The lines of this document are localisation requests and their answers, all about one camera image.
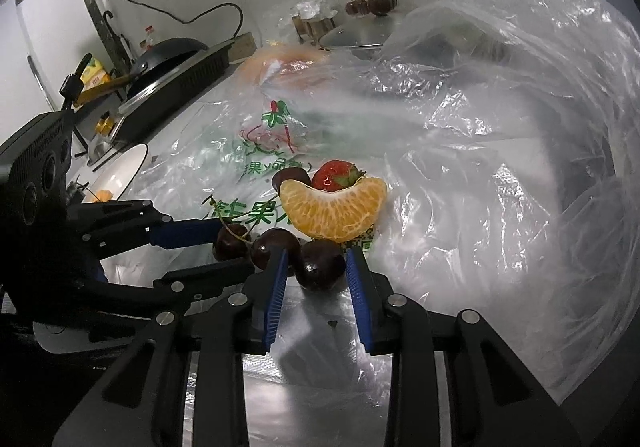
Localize tangerine segment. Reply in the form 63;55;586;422
279;176;387;243
89;189;114;202

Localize dark cherry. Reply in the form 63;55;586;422
295;239;346;292
209;198;250;262
250;228;302;275
271;167;311;194

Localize strawberry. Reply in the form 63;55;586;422
311;160;366;192

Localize white round plate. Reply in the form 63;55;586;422
81;144;149;204

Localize induction cooker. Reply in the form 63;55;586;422
88;32;256;164

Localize yellow oil bottle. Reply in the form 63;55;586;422
80;57;111;91

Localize black umbrella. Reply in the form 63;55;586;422
102;10;131;74

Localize black wok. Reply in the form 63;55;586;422
73;38;208;108

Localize red cap sauce bottle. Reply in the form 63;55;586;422
143;26;156;51

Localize peeled orange half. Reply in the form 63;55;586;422
235;46;288;84

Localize orange peel with strawberry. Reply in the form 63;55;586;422
269;46;329;84

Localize clear plastic bag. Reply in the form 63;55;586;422
127;0;639;401

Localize bagged steel cups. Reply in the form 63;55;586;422
262;0;337;46

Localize steel pot with lid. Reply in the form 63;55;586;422
319;13;404;51

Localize cooker power cable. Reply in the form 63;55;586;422
116;0;245;43

